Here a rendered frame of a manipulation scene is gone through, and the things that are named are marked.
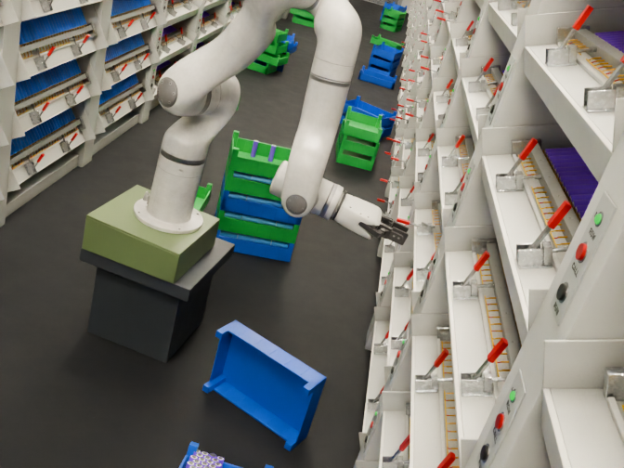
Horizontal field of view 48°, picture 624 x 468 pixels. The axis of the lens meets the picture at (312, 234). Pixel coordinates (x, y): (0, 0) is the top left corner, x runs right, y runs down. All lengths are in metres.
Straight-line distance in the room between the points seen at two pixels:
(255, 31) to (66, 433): 1.03
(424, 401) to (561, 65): 0.60
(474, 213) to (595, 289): 0.73
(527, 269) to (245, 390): 1.23
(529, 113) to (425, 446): 0.59
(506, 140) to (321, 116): 0.43
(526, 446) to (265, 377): 1.27
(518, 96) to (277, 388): 1.02
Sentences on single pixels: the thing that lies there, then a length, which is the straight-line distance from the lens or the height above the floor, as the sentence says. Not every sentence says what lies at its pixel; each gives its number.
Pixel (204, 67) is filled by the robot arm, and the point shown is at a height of 0.82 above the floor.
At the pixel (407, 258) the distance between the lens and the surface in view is 2.17.
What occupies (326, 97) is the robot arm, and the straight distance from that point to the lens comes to 1.54.
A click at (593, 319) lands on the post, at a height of 0.99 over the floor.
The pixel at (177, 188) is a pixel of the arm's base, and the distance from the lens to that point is 1.88.
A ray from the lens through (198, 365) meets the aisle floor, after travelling 2.06.
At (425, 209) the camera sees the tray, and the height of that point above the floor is 0.52.
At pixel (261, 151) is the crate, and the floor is 0.34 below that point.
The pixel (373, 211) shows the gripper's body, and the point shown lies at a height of 0.64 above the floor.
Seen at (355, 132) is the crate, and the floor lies 0.19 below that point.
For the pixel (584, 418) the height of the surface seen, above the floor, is 0.92.
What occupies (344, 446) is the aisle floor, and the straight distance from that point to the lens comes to 1.95.
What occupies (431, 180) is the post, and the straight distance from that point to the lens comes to 2.07.
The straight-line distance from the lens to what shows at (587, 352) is 0.67.
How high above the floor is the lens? 1.25
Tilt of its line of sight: 25 degrees down
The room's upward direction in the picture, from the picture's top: 16 degrees clockwise
